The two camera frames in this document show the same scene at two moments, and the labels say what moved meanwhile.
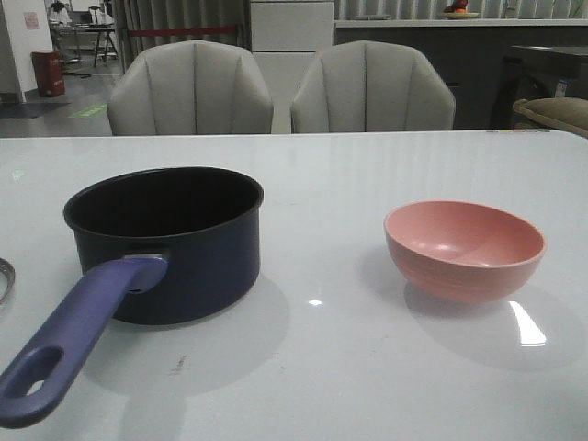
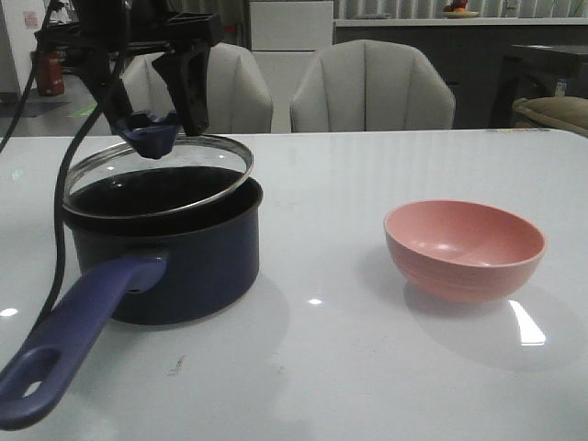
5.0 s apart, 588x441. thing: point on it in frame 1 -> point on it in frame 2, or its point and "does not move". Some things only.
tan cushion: x=569 y=114 does not move
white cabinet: x=287 y=37 does not move
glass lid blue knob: x=7 y=279 -> x=152 y=132
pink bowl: x=461 y=252 does not move
